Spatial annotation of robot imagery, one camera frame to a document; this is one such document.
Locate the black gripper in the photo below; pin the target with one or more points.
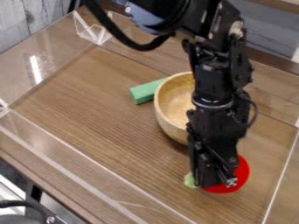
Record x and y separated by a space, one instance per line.
216 127

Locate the red plush strawberry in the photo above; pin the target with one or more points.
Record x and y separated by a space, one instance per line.
242 173

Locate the wooden bowl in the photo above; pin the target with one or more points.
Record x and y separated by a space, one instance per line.
173 101

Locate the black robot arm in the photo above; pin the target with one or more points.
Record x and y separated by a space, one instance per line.
209 25

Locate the green block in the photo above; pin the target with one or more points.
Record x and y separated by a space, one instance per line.
144 93

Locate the black table leg bracket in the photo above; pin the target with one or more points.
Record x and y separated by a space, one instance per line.
38 210

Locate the clear acrylic corner bracket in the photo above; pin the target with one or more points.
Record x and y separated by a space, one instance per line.
90 28

